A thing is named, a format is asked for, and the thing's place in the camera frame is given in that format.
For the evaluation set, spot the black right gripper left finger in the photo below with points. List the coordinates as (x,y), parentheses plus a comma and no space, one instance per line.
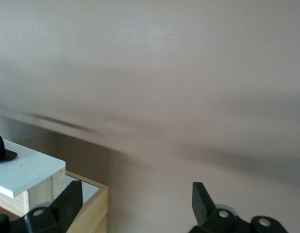
(65,206)

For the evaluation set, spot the light wooden drawer cabinet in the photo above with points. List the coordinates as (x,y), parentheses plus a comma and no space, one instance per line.
(99,213)

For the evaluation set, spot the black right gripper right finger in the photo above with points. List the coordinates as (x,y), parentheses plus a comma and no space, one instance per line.
(203,206)

